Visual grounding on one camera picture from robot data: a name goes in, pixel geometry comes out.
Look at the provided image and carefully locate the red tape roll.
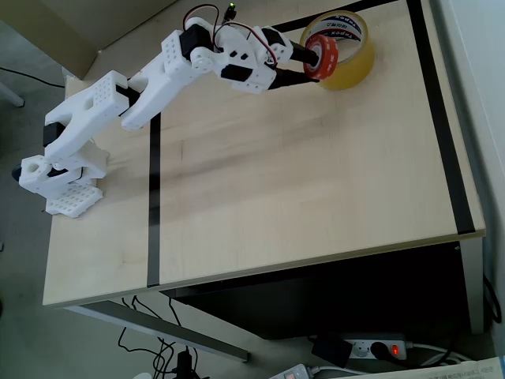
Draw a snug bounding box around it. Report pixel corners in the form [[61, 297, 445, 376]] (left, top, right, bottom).
[[302, 33, 341, 81]]

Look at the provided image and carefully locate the large yellow tape roll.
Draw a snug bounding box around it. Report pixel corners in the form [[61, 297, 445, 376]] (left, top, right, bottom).
[[298, 9, 376, 92]]

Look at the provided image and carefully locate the cardboard box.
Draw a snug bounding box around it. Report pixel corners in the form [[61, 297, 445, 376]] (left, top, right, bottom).
[[0, 0, 179, 81]]

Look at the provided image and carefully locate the grey table leg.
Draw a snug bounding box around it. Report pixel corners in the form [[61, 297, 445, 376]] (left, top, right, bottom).
[[458, 237, 486, 336]]

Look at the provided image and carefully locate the grey table foot beam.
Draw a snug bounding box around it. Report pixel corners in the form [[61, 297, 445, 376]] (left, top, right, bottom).
[[62, 300, 250, 364]]

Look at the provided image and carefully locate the black power adapter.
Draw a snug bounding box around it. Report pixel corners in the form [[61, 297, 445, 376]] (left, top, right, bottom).
[[310, 335, 354, 370]]

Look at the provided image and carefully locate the black round plug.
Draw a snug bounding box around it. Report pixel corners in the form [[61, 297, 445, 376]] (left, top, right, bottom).
[[369, 340, 391, 362]]

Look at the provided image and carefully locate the red black servo wire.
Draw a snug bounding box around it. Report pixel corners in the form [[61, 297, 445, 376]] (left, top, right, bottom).
[[182, 3, 278, 65]]

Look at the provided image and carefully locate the thin black cable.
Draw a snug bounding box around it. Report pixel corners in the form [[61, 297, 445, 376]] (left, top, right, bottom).
[[0, 66, 67, 88]]

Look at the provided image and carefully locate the white power strip red switch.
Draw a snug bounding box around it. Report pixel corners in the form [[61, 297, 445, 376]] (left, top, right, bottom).
[[340, 333, 413, 363]]

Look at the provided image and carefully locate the black looped cable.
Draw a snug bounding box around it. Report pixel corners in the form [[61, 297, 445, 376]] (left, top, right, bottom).
[[482, 275, 503, 325]]

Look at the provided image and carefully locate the black floor cable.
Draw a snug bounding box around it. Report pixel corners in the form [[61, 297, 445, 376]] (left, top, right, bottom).
[[117, 294, 200, 379]]

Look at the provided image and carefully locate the white power cable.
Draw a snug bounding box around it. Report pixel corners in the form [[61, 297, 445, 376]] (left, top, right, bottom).
[[405, 341, 473, 366]]

